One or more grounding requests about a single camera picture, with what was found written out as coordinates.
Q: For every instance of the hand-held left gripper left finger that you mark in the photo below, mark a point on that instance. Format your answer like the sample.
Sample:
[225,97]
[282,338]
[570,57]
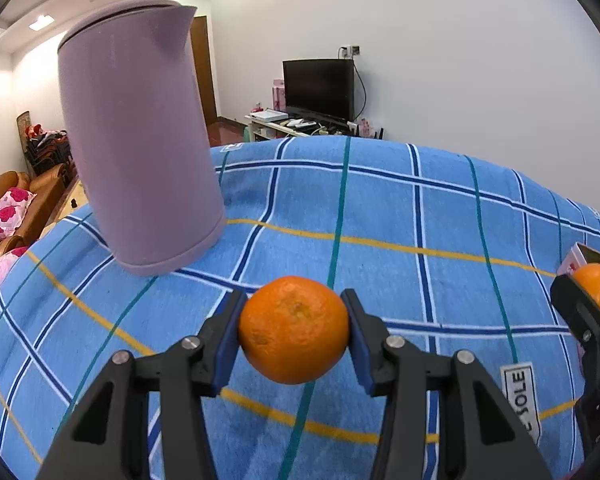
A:
[227,350]

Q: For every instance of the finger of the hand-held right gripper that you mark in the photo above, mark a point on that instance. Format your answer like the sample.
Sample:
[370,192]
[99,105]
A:
[577,310]

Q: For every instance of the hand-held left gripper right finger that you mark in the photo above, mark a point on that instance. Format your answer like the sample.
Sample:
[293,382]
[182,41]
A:
[362,355]

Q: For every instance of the orange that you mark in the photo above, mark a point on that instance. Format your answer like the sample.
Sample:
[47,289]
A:
[292,330]
[594,282]

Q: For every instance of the blue plaid blanket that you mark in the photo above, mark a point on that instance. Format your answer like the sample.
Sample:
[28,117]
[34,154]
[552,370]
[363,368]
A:
[405,210]

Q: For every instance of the white television stand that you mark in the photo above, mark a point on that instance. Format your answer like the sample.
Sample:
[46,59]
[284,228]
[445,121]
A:
[265,130]

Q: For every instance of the pink floral ornament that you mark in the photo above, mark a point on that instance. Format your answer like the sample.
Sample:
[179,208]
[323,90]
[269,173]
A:
[360,128]

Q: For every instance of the purple kettle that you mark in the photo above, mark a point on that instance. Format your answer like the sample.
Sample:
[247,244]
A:
[135,135]

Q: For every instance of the white set-top box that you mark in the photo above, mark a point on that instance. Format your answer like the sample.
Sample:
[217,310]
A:
[270,114]

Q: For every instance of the brown leather sofa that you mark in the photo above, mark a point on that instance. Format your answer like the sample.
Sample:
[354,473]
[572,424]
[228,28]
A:
[42,190]

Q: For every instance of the stack of dark chairs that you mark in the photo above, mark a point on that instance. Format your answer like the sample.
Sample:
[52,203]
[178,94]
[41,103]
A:
[45,150]

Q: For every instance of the black television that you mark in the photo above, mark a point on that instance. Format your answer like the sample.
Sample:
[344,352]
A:
[317,87]

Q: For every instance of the brown wooden door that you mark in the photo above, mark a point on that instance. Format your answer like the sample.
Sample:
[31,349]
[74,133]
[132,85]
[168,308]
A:
[203,70]

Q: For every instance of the rectangular ceiling light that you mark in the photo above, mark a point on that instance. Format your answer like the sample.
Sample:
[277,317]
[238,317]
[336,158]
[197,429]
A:
[41,22]

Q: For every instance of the wall socket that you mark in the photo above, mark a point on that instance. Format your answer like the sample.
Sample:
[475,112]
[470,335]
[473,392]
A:
[352,50]

